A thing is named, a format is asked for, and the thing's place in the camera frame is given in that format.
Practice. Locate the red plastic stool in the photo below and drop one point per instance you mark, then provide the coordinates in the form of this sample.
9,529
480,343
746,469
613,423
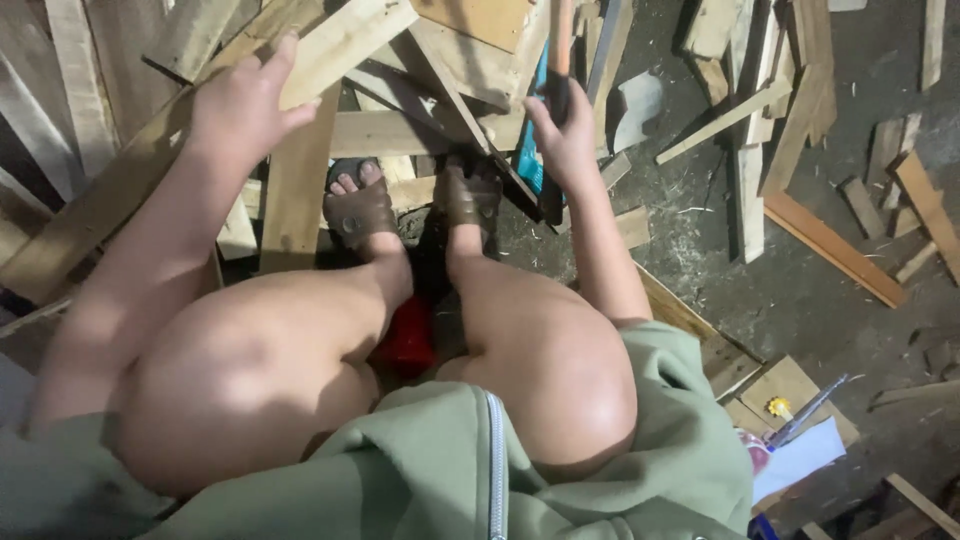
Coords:
409,337

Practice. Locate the small dark wooden block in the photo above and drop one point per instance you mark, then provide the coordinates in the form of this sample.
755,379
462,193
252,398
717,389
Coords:
862,208

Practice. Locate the person's left leg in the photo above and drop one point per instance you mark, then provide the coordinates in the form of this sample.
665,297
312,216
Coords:
247,375

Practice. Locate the brown left sandal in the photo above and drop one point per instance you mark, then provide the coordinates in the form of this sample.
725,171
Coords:
360,210

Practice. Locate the heap of wooden offcuts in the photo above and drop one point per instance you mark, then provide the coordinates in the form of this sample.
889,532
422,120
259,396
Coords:
757,90

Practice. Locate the heap of pale wooden planks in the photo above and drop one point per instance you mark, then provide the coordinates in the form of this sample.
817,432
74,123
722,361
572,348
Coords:
465,45

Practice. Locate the small pale wooden block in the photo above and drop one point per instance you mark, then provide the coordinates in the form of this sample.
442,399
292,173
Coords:
237,232

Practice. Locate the square plywood board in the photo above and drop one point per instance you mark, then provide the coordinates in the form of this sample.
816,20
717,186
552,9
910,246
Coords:
806,382

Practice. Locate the narrow pale wooden strip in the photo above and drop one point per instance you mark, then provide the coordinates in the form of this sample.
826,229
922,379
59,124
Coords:
933,41

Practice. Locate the blue plastic crate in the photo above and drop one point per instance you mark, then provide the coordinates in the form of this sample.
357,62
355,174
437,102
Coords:
531,150

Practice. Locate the person's right leg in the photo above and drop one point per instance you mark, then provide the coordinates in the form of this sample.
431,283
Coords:
540,360

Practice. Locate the pale wooden crosspiece plank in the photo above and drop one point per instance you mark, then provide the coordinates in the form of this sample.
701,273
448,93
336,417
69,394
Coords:
390,133

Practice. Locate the white paper sheet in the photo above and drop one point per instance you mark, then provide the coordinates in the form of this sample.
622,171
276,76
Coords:
799,461

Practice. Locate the wooden floor board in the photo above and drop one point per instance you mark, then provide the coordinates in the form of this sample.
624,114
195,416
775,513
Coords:
705,337

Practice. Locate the person's leg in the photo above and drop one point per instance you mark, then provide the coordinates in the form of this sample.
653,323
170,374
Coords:
540,360
247,375

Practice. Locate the light brown wooden strip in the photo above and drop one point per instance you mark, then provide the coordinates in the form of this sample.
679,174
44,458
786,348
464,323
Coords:
930,206

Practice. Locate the brown right sandal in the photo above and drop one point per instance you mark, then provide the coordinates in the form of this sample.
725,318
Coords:
469,196

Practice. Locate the short wooden offcut block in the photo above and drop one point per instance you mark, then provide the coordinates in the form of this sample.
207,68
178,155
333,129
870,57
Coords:
634,227

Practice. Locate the green zip hooded jacket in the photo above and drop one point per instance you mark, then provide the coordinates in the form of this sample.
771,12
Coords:
420,465

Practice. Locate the yellow flower-shaped plastic piece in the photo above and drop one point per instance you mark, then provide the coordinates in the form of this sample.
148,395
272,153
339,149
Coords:
779,408

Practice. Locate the thin wooden batten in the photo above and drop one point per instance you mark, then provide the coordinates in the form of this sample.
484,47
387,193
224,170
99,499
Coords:
926,504

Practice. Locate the white paper scrap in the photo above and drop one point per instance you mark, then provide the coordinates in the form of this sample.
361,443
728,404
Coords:
637,105

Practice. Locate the dark flat wooden strip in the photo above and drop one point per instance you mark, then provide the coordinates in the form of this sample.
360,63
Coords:
915,394

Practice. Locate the thin wooden plank under feet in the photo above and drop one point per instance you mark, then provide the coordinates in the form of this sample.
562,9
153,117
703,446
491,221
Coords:
409,193

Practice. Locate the person's left hand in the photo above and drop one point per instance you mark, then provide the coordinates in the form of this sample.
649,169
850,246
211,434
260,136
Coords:
232,120

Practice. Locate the orange-brown wooden batten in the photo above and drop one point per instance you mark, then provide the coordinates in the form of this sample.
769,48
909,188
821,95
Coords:
832,247

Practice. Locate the heap of grey wooden boards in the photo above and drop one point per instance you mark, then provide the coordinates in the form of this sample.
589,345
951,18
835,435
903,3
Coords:
67,90

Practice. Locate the brown sandal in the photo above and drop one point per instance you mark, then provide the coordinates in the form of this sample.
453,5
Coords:
360,210
469,196

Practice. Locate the person's right hand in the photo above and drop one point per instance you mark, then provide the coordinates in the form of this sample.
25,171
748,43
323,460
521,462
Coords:
566,150

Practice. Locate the long pale wooden plank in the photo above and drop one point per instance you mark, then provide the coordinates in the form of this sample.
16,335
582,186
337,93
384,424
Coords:
112,199

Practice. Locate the long thin pale batten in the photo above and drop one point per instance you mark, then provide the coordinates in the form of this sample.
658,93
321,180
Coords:
720,120

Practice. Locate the wide upright wooden plank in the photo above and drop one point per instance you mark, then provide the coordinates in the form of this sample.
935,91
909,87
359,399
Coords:
300,187

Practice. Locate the silver metal ruler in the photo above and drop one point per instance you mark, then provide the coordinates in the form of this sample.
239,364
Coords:
810,409

